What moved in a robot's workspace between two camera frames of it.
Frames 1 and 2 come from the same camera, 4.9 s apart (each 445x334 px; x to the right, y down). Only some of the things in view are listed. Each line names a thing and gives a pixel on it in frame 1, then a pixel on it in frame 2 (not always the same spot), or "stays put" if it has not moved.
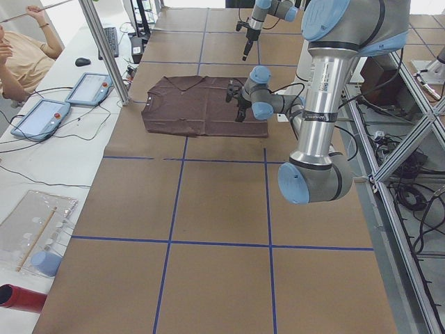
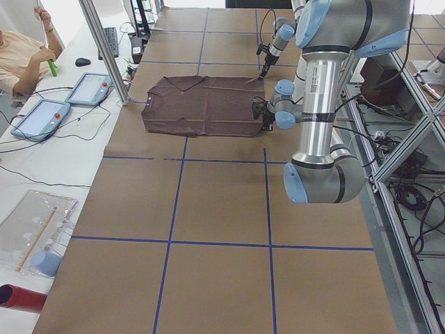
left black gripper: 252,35 → 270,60
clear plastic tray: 32,236 stays put
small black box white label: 136,49 stays put
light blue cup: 46,262 stays put
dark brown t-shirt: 197,106 stays put
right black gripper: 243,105 → 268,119
